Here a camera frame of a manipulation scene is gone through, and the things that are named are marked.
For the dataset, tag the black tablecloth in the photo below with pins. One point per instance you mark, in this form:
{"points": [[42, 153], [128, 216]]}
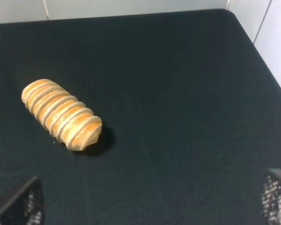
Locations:
{"points": [[191, 118]]}

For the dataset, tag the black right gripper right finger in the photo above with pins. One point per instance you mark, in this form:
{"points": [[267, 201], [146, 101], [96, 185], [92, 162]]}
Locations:
{"points": [[271, 198]]}

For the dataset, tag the ridged tan bread roll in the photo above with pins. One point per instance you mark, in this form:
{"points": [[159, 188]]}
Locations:
{"points": [[62, 114]]}

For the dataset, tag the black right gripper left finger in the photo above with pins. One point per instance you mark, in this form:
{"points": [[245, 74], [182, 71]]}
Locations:
{"points": [[21, 201]]}

